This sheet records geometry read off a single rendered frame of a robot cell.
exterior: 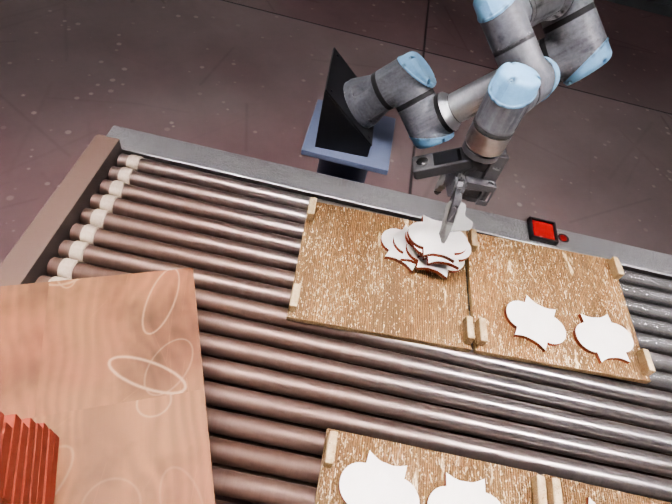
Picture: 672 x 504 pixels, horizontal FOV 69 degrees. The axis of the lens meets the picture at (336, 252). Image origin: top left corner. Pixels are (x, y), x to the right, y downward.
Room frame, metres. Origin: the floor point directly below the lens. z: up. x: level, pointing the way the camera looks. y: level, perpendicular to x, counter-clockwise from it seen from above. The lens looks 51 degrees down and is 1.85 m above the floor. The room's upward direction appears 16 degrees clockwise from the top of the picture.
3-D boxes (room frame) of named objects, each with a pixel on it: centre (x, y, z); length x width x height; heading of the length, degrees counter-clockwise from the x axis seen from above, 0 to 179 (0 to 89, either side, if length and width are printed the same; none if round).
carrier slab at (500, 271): (0.77, -0.54, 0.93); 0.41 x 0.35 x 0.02; 96
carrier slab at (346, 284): (0.73, -0.12, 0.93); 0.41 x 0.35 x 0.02; 96
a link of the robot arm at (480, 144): (0.79, -0.21, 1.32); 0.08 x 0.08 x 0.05
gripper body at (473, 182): (0.78, -0.22, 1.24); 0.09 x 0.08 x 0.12; 99
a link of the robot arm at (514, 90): (0.79, -0.21, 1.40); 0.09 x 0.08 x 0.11; 151
